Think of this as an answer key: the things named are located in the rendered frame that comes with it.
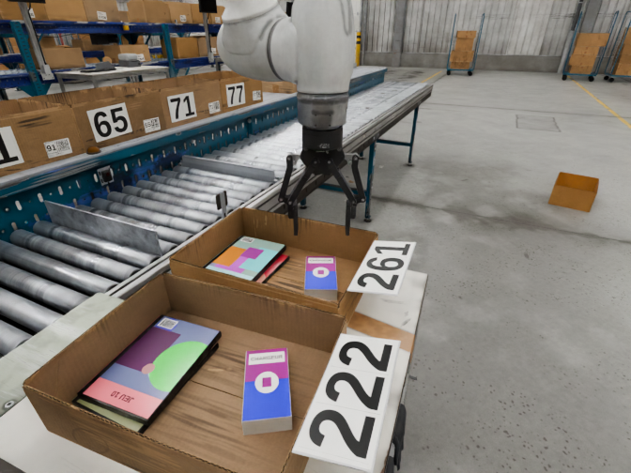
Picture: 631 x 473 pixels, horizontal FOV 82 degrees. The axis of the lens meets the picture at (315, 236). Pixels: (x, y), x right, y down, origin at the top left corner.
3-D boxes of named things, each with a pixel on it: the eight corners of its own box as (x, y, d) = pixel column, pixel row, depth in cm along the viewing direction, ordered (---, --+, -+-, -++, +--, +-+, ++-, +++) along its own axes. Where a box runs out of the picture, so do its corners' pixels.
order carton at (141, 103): (85, 155, 129) (69, 104, 120) (34, 145, 139) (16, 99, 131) (168, 130, 160) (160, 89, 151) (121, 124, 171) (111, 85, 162)
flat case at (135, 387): (222, 336, 68) (221, 330, 67) (149, 427, 52) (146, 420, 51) (162, 319, 72) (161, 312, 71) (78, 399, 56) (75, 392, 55)
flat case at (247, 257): (286, 250, 94) (285, 244, 94) (247, 291, 79) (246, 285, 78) (241, 239, 99) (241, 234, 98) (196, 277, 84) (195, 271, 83)
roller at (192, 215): (219, 235, 115) (217, 221, 113) (105, 205, 134) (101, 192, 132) (228, 228, 119) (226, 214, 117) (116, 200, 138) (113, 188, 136)
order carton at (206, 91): (167, 130, 159) (159, 89, 151) (120, 124, 170) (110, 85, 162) (223, 114, 190) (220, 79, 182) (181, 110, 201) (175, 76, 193)
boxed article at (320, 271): (304, 302, 78) (304, 289, 76) (306, 267, 90) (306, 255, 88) (337, 302, 78) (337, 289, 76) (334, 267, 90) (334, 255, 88)
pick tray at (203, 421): (281, 539, 42) (276, 494, 37) (43, 431, 54) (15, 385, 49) (346, 358, 65) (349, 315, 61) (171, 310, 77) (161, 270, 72)
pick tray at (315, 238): (338, 346, 68) (340, 305, 63) (175, 297, 81) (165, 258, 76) (377, 267, 91) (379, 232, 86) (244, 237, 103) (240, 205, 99)
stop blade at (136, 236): (161, 260, 99) (154, 231, 95) (53, 226, 116) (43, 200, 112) (162, 259, 100) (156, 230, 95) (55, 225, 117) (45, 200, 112)
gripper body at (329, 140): (298, 129, 63) (299, 180, 68) (346, 129, 63) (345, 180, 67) (300, 120, 70) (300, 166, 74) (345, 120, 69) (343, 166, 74)
